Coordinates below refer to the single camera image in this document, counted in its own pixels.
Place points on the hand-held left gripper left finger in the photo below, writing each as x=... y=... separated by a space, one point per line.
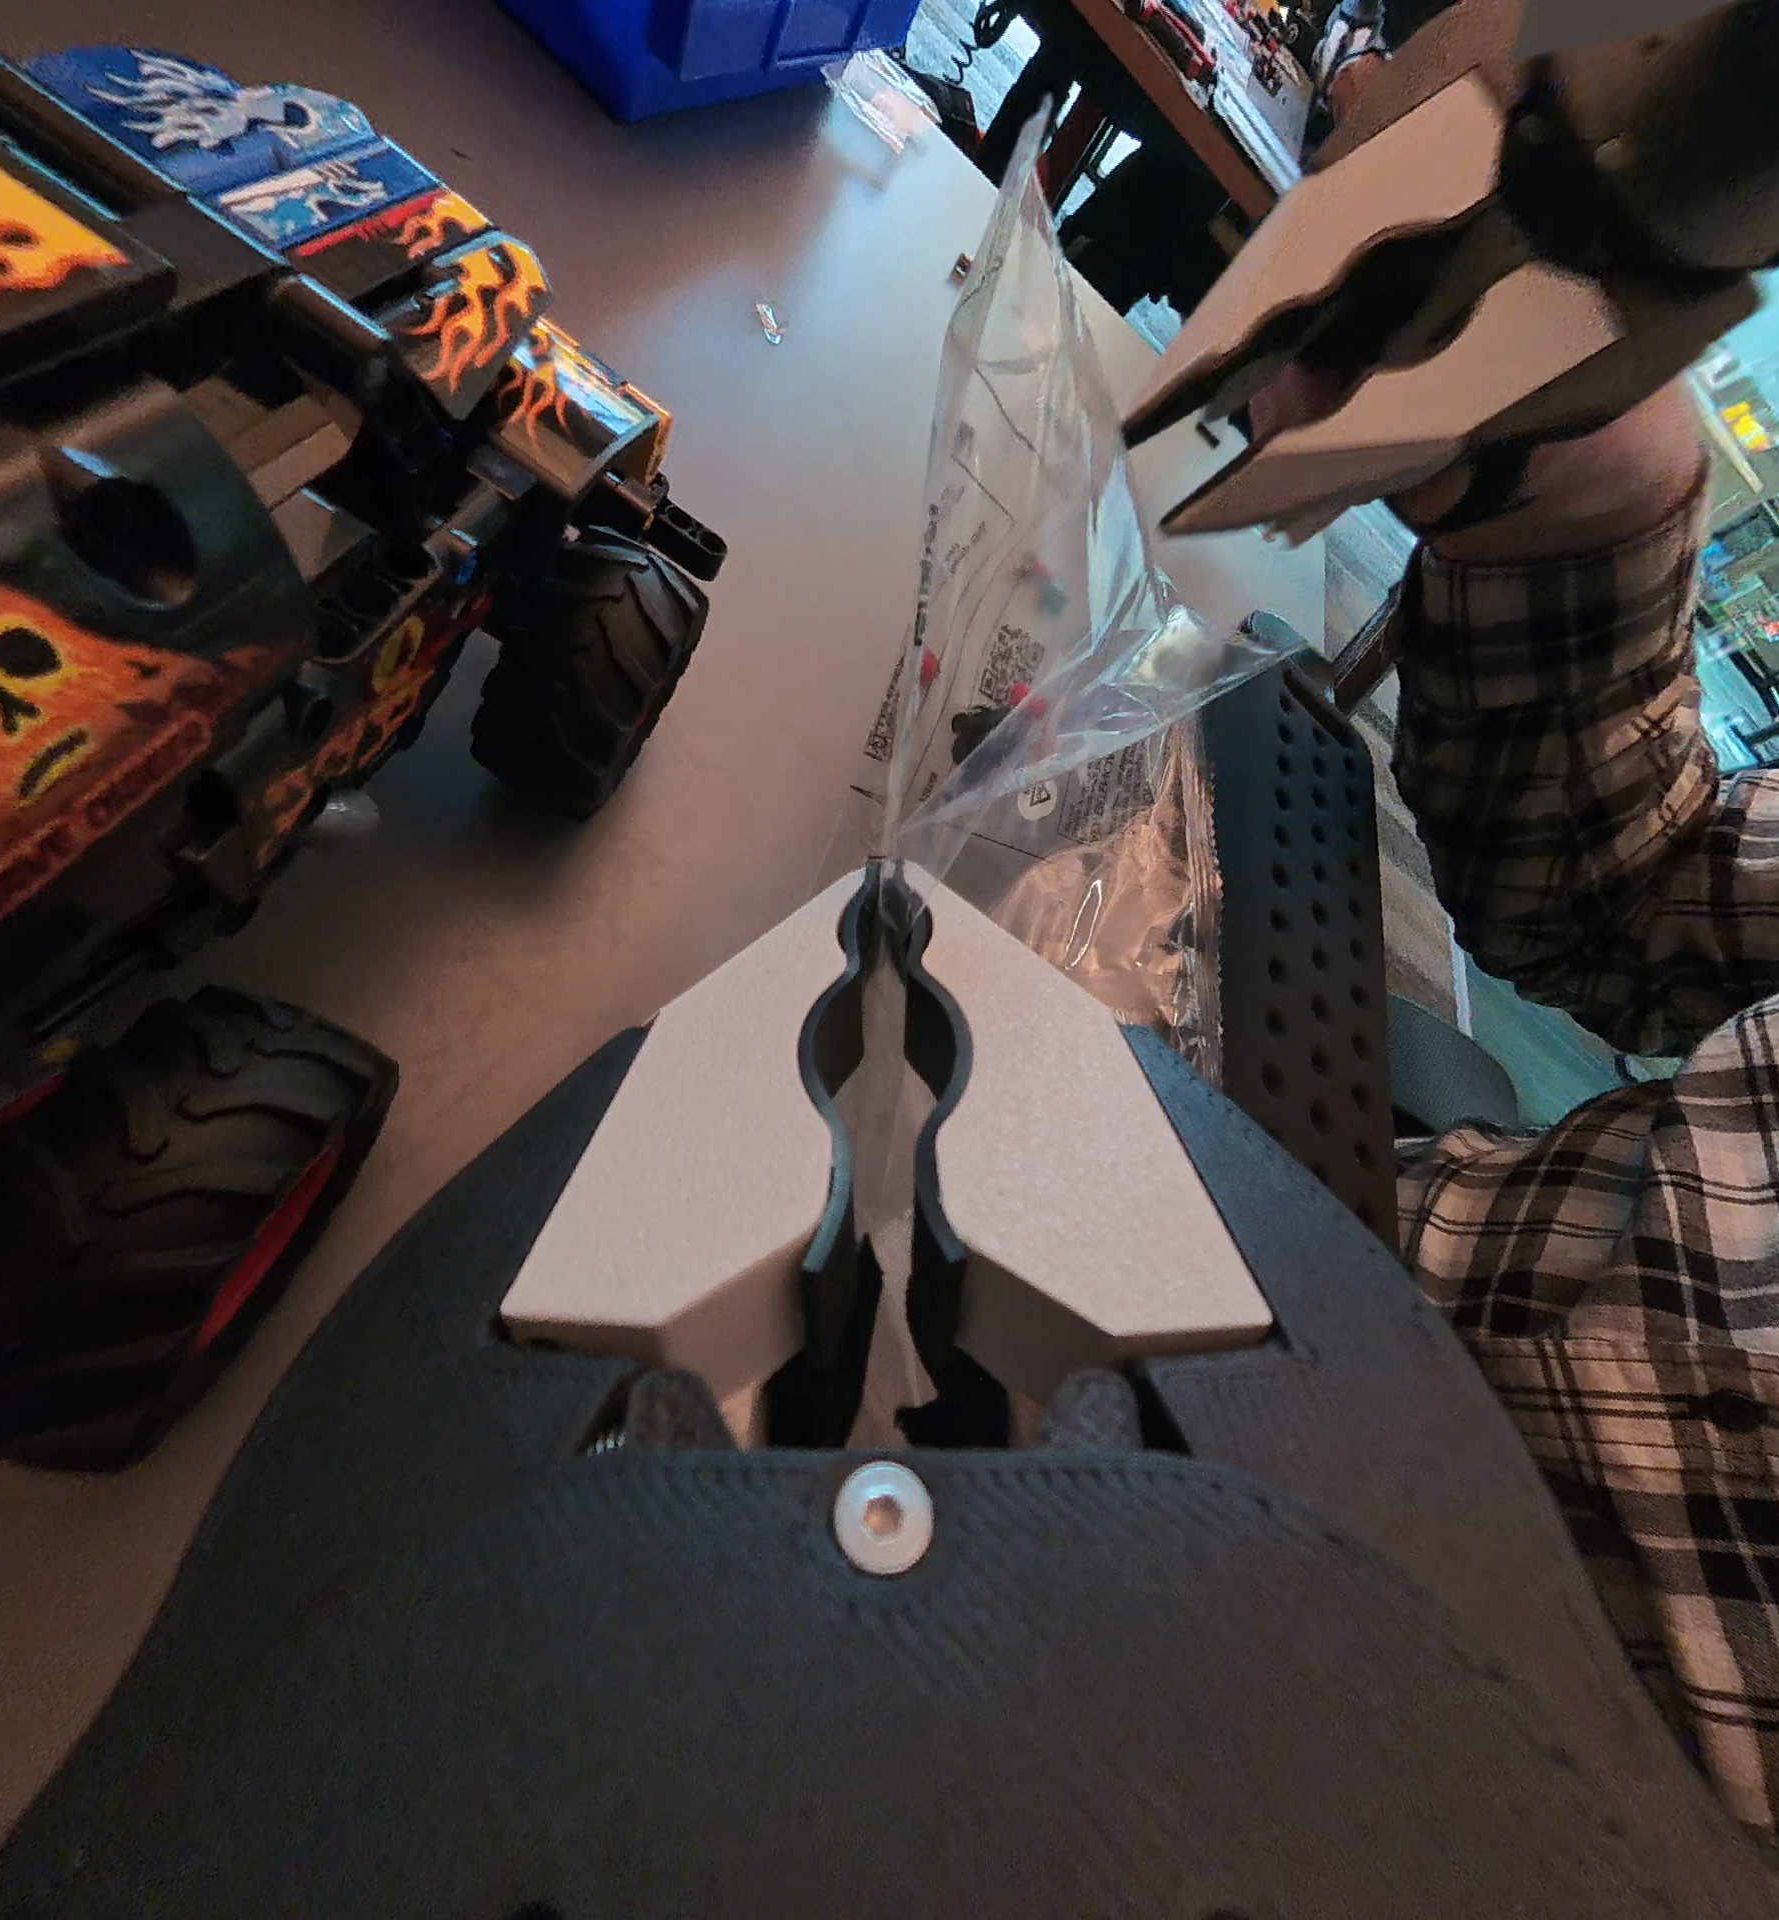
x=648 y=1199

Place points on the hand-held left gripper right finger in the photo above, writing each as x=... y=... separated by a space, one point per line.
x=1114 y=1199

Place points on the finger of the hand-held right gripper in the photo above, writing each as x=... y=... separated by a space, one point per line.
x=1428 y=404
x=1370 y=210

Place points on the clear plastic bag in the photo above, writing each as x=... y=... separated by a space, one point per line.
x=1023 y=450
x=874 y=96

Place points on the person's right forearm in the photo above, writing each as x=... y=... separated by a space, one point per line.
x=1549 y=751

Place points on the grey desk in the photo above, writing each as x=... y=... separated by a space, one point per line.
x=604 y=931

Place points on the person's right hand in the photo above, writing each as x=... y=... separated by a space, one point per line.
x=1594 y=466

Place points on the brown workbench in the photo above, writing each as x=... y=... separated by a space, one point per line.
x=1175 y=105

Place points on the crinkled printed plastic bag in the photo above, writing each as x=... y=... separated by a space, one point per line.
x=1129 y=900

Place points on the black perforated chair armrest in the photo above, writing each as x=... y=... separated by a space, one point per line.
x=1310 y=931

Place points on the grey chair seat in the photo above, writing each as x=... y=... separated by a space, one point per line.
x=1451 y=1067

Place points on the crumpled clear plastic bag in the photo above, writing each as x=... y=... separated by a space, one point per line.
x=874 y=96

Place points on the person's plaid shirt torso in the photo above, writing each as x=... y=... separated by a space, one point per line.
x=1654 y=1350

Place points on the blue storage bin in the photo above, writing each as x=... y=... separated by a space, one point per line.
x=710 y=53

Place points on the flame-printed toy monster truck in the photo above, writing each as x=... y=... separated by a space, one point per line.
x=230 y=601

